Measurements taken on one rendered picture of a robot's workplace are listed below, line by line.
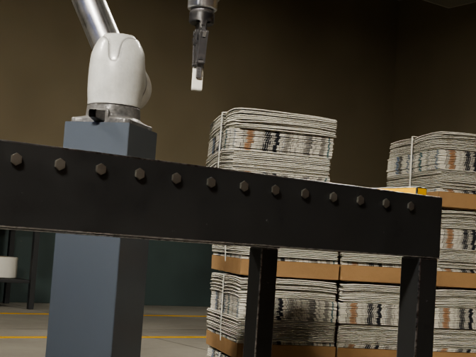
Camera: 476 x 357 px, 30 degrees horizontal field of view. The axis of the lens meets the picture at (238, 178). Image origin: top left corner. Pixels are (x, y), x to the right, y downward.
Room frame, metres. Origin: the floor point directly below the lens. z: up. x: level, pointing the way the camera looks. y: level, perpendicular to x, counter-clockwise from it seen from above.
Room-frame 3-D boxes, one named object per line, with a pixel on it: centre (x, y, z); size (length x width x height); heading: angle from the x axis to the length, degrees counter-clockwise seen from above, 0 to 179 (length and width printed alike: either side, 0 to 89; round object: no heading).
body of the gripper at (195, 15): (2.59, 0.14, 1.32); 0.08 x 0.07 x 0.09; 14
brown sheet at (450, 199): (2.79, -0.67, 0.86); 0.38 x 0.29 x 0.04; 15
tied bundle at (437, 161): (2.79, -0.68, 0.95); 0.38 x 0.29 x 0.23; 15
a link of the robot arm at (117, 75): (2.57, 0.37, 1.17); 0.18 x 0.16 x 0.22; 179
